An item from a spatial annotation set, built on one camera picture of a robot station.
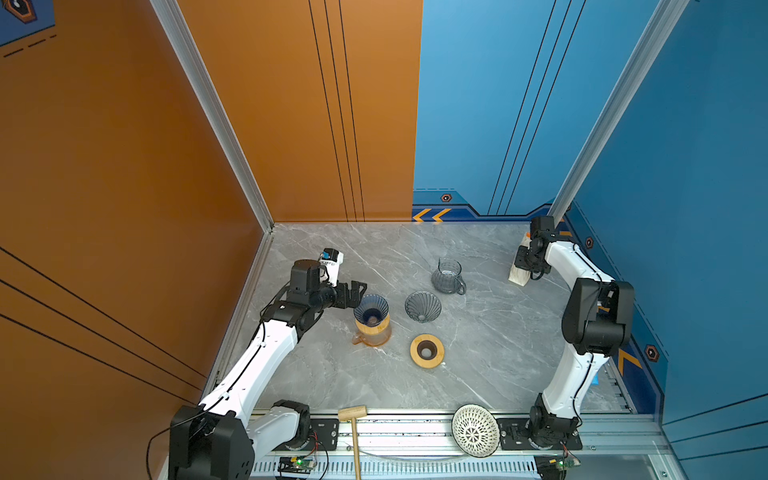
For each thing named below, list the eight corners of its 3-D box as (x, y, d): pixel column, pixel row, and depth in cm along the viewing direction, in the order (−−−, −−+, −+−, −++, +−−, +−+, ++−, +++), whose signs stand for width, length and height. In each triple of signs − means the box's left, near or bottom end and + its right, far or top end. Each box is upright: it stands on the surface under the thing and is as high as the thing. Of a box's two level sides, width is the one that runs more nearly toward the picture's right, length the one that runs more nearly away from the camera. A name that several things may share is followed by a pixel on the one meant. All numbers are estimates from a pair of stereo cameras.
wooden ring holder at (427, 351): (410, 368, 86) (411, 365, 84) (409, 337, 92) (410, 333, 90) (445, 368, 86) (446, 365, 84) (441, 337, 92) (442, 333, 90)
